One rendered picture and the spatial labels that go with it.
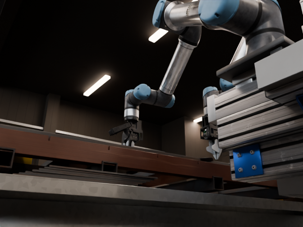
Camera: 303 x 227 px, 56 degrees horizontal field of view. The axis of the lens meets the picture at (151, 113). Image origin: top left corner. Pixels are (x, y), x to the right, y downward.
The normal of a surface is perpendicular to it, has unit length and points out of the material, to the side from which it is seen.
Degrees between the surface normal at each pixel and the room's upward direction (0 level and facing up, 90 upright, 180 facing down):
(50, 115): 90
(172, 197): 90
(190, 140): 90
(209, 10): 94
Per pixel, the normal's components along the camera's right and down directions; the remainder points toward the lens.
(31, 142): 0.53, -0.31
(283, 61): -0.81, -0.23
